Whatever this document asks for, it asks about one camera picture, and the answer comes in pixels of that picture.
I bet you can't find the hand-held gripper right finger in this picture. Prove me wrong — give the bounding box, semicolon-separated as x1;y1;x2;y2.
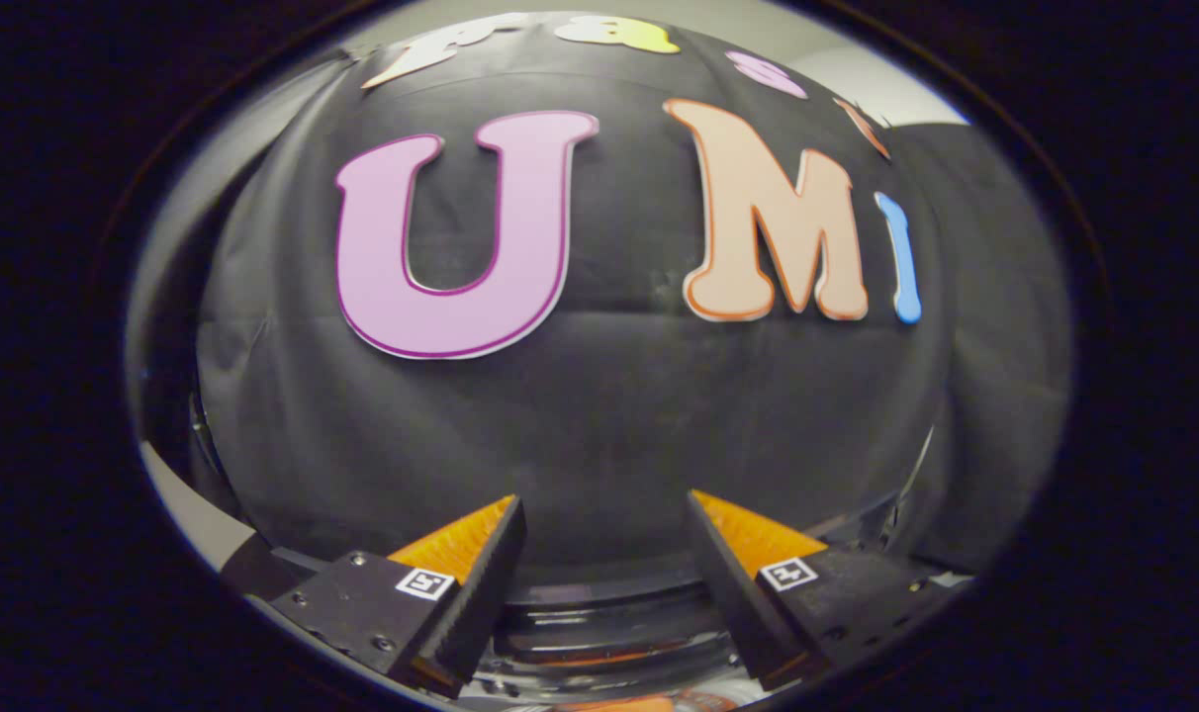
683;491;967;693

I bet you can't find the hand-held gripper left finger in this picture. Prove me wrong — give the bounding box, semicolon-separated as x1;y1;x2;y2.
263;494;527;699

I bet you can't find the grey washing machine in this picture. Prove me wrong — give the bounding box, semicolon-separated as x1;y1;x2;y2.
219;514;971;709

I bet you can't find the black backdrop cloth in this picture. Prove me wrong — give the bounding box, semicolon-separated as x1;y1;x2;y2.
125;12;1073;575

